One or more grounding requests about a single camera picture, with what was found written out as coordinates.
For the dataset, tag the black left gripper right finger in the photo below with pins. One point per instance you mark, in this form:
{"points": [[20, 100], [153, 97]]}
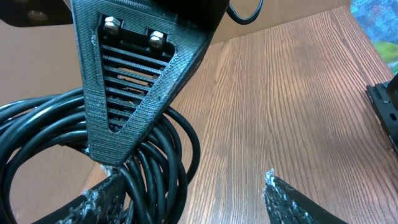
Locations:
{"points": [[286, 205]]}

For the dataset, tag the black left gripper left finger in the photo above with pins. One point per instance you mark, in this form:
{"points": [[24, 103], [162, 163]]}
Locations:
{"points": [[103, 203]]}

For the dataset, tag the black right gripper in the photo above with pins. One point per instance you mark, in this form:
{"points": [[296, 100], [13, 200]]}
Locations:
{"points": [[206, 14]]}

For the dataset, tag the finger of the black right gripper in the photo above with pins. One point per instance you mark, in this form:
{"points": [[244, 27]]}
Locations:
{"points": [[33, 13], [135, 57]]}

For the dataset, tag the colourful cloth at wall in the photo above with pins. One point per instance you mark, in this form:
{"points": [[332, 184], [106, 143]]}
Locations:
{"points": [[378, 19]]}

